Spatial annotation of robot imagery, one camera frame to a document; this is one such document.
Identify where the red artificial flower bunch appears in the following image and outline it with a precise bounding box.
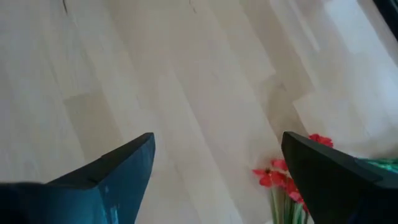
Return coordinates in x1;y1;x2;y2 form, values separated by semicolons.
251;133;334;224

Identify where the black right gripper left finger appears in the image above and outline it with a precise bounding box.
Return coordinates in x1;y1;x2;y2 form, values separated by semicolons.
0;132;156;224

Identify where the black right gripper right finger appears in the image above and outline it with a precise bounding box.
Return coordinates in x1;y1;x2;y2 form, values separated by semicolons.
281;131;398;224

